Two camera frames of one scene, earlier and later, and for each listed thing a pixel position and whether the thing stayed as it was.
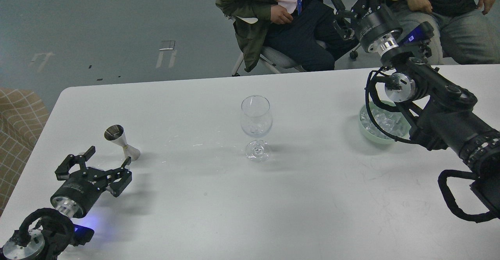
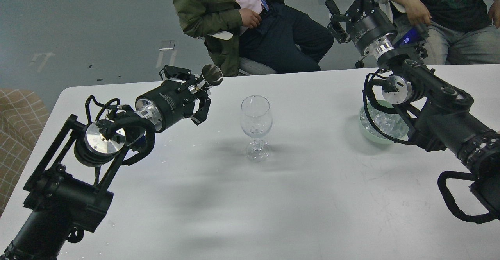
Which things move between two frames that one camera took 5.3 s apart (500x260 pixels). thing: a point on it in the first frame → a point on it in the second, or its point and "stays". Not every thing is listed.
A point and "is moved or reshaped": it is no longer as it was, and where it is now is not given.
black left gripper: [81, 189] → [174, 100]
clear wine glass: [256, 120] stays
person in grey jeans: [465, 33] stays
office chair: [344, 49] → [359, 64]
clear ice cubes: [393, 123] stays
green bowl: [388, 117] stays
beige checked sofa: [22, 118] stays
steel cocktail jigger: [116, 133] is moved or reshaped
